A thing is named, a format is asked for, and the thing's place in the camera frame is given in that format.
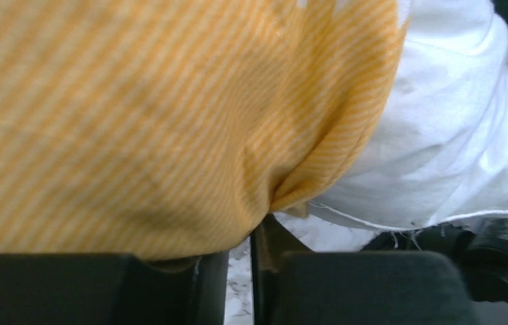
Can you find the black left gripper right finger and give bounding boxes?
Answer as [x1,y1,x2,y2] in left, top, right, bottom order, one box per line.
[250,215,479,325]

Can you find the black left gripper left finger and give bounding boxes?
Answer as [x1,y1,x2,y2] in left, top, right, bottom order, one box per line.
[0,253,228,324]

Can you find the white pillow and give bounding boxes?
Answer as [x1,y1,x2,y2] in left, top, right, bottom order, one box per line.
[276,0,508,252]

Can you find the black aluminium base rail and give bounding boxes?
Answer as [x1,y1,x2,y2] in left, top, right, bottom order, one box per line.
[361,0,508,315]

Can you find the blue yellow Mickey pillowcase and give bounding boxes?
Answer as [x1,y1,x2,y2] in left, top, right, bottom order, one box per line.
[0,1,409,260]

